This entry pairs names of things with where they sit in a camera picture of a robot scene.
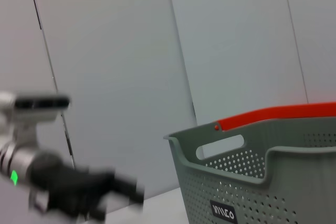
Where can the grey-green perforated storage bin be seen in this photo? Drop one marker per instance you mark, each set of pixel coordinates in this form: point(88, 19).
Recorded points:
point(236, 182)

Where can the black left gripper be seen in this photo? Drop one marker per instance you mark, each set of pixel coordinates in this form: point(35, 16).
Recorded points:
point(68, 187)

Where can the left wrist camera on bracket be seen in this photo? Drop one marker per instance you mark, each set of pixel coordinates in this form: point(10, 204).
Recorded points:
point(39, 102)

